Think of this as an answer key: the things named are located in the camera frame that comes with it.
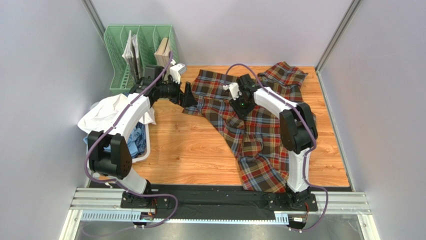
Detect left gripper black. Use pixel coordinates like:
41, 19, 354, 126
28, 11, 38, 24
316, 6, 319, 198
156, 74, 198, 108

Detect plaid long sleeve shirt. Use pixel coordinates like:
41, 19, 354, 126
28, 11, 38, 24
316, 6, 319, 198
185, 62, 306, 193

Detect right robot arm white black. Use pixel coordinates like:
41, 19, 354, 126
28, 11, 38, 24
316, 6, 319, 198
222, 74, 318, 203

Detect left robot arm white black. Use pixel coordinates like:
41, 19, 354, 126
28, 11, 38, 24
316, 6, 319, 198
85, 63, 198, 197

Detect beige book in organizer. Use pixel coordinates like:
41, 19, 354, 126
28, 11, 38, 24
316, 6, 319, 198
154, 37, 171, 69

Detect dark blue patterned shirt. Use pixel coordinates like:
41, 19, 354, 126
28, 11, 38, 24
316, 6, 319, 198
134, 122, 147, 156

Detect light blue shirt in basket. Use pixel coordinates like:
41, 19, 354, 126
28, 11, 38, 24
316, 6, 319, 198
77, 123, 139, 158

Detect green plastic file organizer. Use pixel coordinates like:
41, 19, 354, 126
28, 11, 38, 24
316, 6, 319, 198
103, 25, 180, 95

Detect magazines in organizer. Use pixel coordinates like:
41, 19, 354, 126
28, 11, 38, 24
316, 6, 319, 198
122, 30, 143, 85

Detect white shirt in basket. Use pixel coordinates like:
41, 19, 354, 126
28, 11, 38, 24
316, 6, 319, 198
77, 93, 155, 138

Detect white laundry basket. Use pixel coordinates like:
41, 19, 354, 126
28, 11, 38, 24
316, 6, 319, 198
77, 93, 156, 162

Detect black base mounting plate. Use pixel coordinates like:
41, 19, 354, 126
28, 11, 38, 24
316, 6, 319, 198
89, 182, 325, 221

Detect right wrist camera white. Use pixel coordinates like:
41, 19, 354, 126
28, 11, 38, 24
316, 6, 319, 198
222, 82, 240, 100

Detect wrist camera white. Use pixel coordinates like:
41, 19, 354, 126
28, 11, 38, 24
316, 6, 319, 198
169, 63, 187, 84
222, 82, 240, 100

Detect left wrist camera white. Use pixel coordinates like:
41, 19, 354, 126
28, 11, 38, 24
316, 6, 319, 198
169, 63, 187, 84

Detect aluminium frame rail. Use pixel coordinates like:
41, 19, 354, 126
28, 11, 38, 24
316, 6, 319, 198
60, 182, 380, 240

